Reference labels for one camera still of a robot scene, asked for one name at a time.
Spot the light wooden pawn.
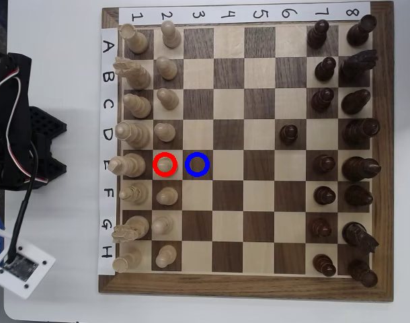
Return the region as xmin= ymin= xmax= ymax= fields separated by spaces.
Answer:
xmin=157 ymin=157 xmax=174 ymax=174
xmin=155 ymin=244 xmax=177 ymax=269
xmin=155 ymin=55 xmax=178 ymax=81
xmin=156 ymin=186 xmax=179 ymax=206
xmin=161 ymin=20 xmax=182 ymax=49
xmin=156 ymin=87 xmax=179 ymax=110
xmin=153 ymin=122 xmax=177 ymax=143
xmin=151 ymin=213 xmax=175 ymax=236

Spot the white letter label strip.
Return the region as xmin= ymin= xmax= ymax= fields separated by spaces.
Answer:
xmin=97 ymin=27 xmax=120 ymax=276

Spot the light wooden knight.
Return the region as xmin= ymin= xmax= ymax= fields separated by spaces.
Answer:
xmin=111 ymin=215 xmax=151 ymax=244
xmin=113 ymin=56 xmax=152 ymax=91

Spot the light wooden rook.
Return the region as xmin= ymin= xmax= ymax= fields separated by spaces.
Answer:
xmin=112 ymin=247 xmax=143 ymax=273
xmin=119 ymin=22 xmax=149 ymax=55

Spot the light wooden bishop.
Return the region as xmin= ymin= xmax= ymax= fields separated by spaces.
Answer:
xmin=122 ymin=93 xmax=153 ymax=119
xmin=118 ymin=181 xmax=149 ymax=206

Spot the light wooden king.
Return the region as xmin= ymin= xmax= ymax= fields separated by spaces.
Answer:
xmin=108 ymin=153 xmax=147 ymax=178

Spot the light wooden queen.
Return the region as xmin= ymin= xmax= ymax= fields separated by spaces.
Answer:
xmin=114 ymin=120 xmax=152 ymax=150

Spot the wooden chessboard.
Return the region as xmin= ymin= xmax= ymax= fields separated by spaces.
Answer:
xmin=98 ymin=1 xmax=395 ymax=303

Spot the white number label strip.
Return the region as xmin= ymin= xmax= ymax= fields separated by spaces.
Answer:
xmin=118 ymin=1 xmax=372 ymax=25

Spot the dark wooden pawn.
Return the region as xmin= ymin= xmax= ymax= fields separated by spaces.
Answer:
xmin=314 ymin=56 xmax=337 ymax=82
xmin=311 ymin=87 xmax=335 ymax=113
xmin=306 ymin=19 xmax=330 ymax=49
xmin=313 ymin=253 xmax=337 ymax=278
xmin=279 ymin=123 xmax=299 ymax=146
xmin=308 ymin=217 xmax=333 ymax=238
xmin=313 ymin=185 xmax=337 ymax=206
xmin=313 ymin=153 xmax=337 ymax=176

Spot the dark wooden bishop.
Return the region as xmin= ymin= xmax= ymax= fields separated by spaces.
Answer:
xmin=343 ymin=184 xmax=374 ymax=207
xmin=341 ymin=89 xmax=372 ymax=115

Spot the dark wooden knight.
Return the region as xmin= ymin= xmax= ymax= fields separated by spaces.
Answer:
xmin=341 ymin=221 xmax=380 ymax=254
xmin=339 ymin=49 xmax=379 ymax=81

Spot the dark wooden king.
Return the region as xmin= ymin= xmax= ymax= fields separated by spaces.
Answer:
xmin=341 ymin=155 xmax=382 ymax=182

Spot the dark wooden rook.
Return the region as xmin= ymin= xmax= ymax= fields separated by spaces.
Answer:
xmin=347 ymin=258 xmax=379 ymax=289
xmin=346 ymin=13 xmax=378 ymax=47

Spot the dark wooden queen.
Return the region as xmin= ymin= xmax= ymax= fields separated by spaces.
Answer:
xmin=341 ymin=117 xmax=381 ymax=145

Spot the black camera cable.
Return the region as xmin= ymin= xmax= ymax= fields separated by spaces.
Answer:
xmin=5 ymin=141 xmax=40 ymax=268

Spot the robot arm with camera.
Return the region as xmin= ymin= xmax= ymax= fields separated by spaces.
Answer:
xmin=0 ymin=65 xmax=50 ymax=186

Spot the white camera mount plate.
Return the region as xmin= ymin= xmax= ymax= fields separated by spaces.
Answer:
xmin=0 ymin=221 xmax=56 ymax=299

